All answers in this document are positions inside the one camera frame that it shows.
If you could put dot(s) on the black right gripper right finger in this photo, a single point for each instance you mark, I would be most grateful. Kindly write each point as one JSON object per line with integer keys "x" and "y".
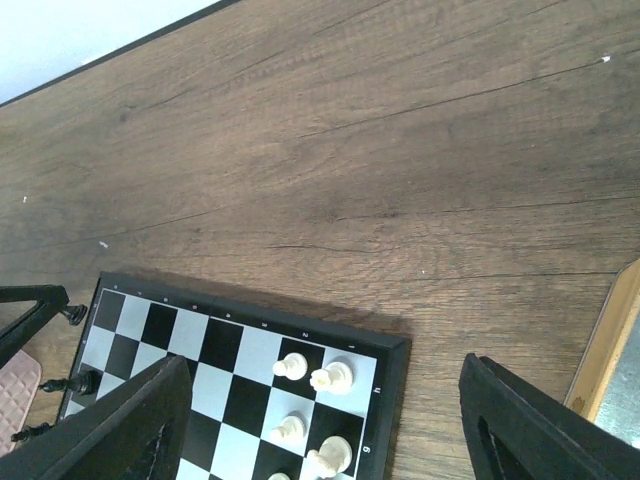
{"x": 515, "y": 431}

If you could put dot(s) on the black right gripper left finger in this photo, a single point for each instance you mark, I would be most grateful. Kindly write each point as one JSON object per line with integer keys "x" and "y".
{"x": 136, "y": 431}

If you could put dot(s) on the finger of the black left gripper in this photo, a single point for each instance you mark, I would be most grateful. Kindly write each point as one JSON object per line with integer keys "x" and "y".
{"x": 48, "y": 301}

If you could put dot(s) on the pink metal tin tray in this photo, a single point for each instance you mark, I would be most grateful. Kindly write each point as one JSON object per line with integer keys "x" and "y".
{"x": 20, "y": 378}

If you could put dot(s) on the black chess piece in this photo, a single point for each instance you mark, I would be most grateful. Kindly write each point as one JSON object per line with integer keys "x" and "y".
{"x": 74, "y": 314}
{"x": 83, "y": 383}
{"x": 30, "y": 432}

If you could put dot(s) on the magnetic chess board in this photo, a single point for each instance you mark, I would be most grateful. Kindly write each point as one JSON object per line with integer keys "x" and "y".
{"x": 230, "y": 348}

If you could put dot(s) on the white chess piece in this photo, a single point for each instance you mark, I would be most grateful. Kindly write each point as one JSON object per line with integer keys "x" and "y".
{"x": 279, "y": 476}
{"x": 293, "y": 366}
{"x": 291, "y": 430}
{"x": 334, "y": 456}
{"x": 336, "y": 378}

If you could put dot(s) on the gold metal tin tray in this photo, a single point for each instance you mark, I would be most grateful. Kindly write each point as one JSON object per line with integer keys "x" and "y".
{"x": 605, "y": 388}

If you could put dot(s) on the black chess piece on board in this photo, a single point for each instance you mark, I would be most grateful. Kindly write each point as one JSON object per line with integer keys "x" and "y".
{"x": 83, "y": 383}
{"x": 30, "y": 432}

